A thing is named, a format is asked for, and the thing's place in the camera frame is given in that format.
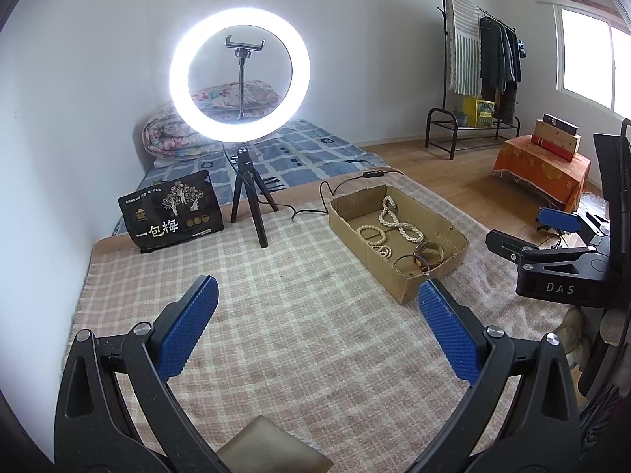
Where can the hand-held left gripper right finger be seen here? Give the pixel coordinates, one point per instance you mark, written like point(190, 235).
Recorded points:
point(448, 335)

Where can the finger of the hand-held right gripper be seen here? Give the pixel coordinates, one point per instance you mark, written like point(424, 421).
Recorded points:
point(557, 219)
point(507, 246)

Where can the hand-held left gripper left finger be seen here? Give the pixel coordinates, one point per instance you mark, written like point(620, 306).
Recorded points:
point(190, 325)

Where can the blue bangle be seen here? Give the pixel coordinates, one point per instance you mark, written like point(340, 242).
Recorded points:
point(397, 260)

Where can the cardboard box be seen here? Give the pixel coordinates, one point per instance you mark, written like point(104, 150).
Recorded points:
point(369, 256)

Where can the person's right hand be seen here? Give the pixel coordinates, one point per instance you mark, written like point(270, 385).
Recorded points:
point(574, 327)

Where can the orange cloth covered table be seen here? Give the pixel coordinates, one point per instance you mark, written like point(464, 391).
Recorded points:
point(542, 172)

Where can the brown bangle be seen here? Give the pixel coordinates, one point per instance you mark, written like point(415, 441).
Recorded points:
point(434, 246)

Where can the tan and red box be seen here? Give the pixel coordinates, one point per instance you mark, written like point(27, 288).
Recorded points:
point(554, 143)

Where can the dark flat box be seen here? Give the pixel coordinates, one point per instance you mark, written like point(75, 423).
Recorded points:
point(559, 123)

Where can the black printed bag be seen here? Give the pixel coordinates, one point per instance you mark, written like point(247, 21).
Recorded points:
point(167, 226)

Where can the pink plaid blanket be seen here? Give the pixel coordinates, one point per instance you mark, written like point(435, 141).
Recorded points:
point(296, 305)

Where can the black clothes rack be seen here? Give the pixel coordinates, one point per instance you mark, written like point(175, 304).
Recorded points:
point(452, 138)

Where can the yellow crate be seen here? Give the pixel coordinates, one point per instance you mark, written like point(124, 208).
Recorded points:
point(478, 113)

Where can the tan flat object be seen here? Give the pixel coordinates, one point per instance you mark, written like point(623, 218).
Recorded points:
point(271, 448)

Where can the window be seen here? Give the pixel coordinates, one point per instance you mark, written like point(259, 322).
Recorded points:
point(586, 54)

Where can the row of dark hanging clothes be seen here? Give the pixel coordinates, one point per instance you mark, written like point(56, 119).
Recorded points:
point(493, 59)

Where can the floral quilt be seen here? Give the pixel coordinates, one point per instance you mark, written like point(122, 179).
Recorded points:
point(162, 138)

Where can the striped towel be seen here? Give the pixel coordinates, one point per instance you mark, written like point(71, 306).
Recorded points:
point(463, 44)

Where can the blue patterned bed sheet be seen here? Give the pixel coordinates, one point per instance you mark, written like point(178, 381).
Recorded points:
point(305, 152)

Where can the black phone holder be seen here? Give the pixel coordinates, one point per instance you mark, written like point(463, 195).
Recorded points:
point(244, 44)

